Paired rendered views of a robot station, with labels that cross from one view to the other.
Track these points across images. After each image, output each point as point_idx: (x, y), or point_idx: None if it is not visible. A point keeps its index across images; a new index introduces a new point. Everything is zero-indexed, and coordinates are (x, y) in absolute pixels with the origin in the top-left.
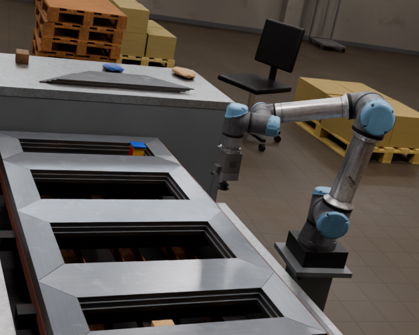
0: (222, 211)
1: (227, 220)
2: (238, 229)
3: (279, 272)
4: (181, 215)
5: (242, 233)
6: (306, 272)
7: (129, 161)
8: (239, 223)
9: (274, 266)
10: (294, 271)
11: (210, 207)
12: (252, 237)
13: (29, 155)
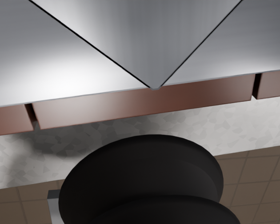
0: (222, 101)
1: (9, 90)
2: (39, 127)
3: (36, 168)
4: None
5: None
6: (50, 214)
7: None
8: None
9: (68, 164)
10: (55, 196)
11: (190, 28)
12: (208, 150)
13: None
